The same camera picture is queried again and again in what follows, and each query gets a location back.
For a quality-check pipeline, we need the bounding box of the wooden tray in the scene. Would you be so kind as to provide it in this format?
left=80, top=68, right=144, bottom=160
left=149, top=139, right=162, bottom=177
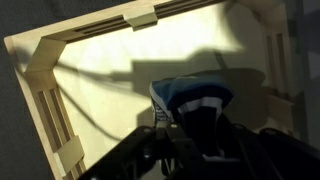
left=3, top=0, right=301, bottom=180

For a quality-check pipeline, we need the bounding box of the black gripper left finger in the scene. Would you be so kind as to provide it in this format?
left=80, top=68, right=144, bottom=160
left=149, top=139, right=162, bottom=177
left=78, top=122, right=214, bottom=180

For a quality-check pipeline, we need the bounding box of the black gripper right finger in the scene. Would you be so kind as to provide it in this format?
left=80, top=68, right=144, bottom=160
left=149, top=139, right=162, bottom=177
left=221, top=114, right=320, bottom=180

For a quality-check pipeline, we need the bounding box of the blue cube black white square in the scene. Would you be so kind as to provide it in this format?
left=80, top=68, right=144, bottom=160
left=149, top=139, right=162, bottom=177
left=148, top=75, right=235, bottom=162

